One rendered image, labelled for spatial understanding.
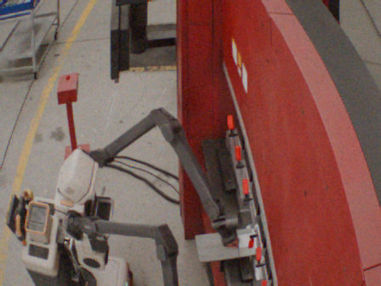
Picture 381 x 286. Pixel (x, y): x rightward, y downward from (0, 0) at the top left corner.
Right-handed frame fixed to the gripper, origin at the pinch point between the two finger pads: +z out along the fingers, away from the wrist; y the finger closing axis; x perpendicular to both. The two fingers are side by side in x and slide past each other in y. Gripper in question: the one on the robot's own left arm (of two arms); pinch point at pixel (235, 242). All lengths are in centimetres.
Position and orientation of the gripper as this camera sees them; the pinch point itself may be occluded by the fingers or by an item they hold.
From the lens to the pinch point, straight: 283.7
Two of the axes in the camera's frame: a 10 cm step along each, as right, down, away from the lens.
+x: -8.8, 4.1, 2.6
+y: -1.0, -6.8, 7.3
